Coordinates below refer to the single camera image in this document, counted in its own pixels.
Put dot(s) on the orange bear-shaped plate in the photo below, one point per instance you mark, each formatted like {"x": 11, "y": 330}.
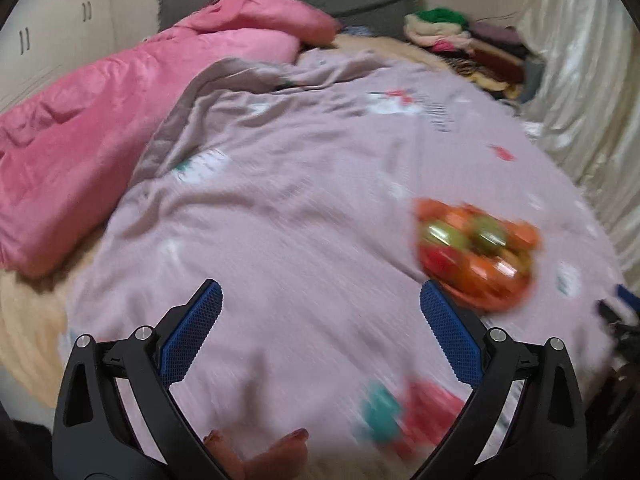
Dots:
{"x": 500, "y": 295}

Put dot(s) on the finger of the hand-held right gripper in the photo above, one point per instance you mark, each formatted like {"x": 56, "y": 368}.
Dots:
{"x": 615, "y": 316}
{"x": 629, "y": 297}

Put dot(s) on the red tomato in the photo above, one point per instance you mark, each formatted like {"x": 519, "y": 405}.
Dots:
{"x": 440, "y": 260}

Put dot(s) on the cream satin curtain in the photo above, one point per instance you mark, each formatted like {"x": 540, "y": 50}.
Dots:
{"x": 590, "y": 85}

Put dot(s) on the large green citrus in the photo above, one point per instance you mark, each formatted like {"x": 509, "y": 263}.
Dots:
{"x": 447, "y": 235}

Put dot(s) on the pile of folded clothes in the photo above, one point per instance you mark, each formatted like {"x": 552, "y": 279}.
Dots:
{"x": 450, "y": 35}

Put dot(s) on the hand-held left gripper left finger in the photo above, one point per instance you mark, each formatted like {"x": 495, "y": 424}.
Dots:
{"x": 192, "y": 330}

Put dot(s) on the pink quilt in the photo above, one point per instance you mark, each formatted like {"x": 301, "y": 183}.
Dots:
{"x": 100, "y": 135}

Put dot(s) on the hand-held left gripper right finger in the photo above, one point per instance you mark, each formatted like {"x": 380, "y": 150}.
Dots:
{"x": 452, "y": 332}

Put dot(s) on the small green citrus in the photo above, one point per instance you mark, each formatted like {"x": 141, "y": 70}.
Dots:
{"x": 487, "y": 232}

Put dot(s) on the person's bare foot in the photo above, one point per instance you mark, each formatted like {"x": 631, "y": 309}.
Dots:
{"x": 222, "y": 452}
{"x": 280, "y": 452}

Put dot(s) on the purple printed blanket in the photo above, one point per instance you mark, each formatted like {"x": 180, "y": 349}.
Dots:
{"x": 300, "y": 160}

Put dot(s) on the cream wardrobe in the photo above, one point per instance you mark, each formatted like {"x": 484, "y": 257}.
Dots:
{"x": 60, "y": 25}

